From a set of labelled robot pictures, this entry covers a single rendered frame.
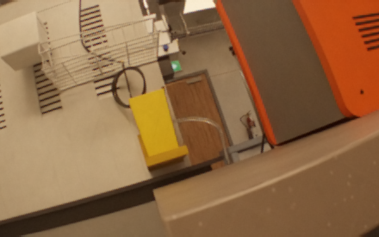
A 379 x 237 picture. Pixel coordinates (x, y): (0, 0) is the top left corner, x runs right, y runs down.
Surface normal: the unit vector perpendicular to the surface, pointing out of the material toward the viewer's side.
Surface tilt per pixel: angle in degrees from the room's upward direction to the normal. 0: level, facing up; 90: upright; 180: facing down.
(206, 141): 90
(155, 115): 93
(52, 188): 90
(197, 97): 90
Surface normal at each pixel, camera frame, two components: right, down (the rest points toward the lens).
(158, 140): 0.09, -0.12
